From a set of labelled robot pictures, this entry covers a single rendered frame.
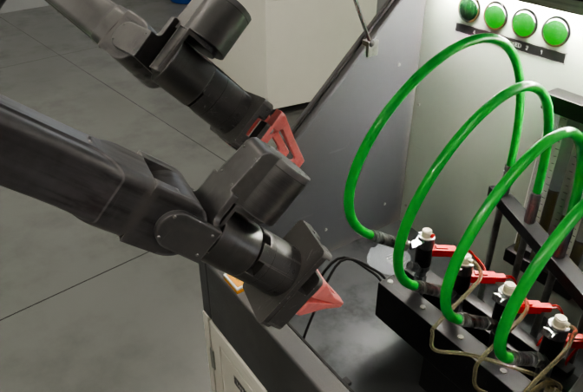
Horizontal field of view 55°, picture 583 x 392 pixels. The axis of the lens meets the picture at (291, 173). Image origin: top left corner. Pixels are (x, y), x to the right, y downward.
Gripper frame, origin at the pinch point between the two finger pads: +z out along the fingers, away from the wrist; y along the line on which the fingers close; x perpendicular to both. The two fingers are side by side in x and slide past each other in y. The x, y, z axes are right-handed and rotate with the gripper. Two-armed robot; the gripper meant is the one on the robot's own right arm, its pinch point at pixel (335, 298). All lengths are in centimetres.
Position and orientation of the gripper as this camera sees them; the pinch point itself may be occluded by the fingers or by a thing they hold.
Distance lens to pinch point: 65.7
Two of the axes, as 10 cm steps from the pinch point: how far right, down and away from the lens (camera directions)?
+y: 6.5, -7.4, -1.5
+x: -3.6, -4.8, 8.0
